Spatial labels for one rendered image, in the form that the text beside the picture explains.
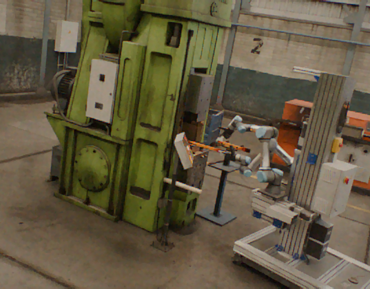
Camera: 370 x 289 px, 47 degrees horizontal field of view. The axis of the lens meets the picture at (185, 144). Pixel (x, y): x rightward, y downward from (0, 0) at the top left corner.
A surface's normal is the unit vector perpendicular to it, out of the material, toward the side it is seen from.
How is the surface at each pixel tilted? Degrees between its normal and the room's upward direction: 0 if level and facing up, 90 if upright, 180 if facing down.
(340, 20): 90
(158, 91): 89
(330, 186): 90
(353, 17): 90
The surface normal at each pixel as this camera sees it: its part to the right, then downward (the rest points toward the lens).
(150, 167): -0.48, 0.15
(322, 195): -0.65, 0.09
